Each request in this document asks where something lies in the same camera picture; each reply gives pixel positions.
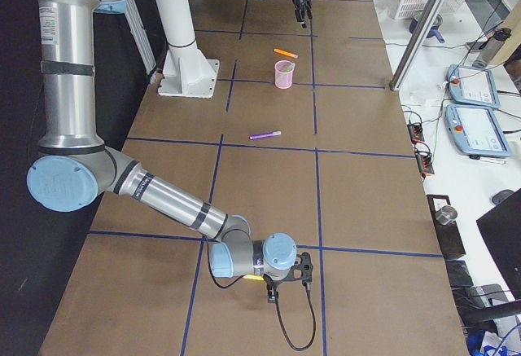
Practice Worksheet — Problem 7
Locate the yellow highlighter pen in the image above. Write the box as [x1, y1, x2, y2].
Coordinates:
[242, 275, 264, 281]

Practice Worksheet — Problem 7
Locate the orange highlighter pen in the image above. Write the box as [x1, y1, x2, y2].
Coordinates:
[274, 48, 299, 59]

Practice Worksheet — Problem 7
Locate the pink mesh pen holder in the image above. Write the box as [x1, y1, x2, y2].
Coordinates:
[274, 60, 294, 90]

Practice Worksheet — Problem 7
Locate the purple highlighter pen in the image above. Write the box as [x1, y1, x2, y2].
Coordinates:
[249, 130, 282, 140]

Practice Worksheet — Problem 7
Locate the upper teach pendant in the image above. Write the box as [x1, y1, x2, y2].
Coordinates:
[446, 64, 500, 109]

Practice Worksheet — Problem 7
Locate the teach pendant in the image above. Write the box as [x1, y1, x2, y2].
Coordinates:
[444, 104, 511, 158]
[446, 64, 500, 109]

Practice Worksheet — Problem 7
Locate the lower teach pendant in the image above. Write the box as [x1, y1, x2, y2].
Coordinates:
[444, 104, 511, 158]

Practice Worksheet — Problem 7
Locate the aluminium frame post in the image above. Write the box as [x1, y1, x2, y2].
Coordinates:
[389, 0, 444, 91]

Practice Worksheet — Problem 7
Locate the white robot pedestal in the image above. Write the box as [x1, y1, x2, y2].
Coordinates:
[155, 0, 220, 99]

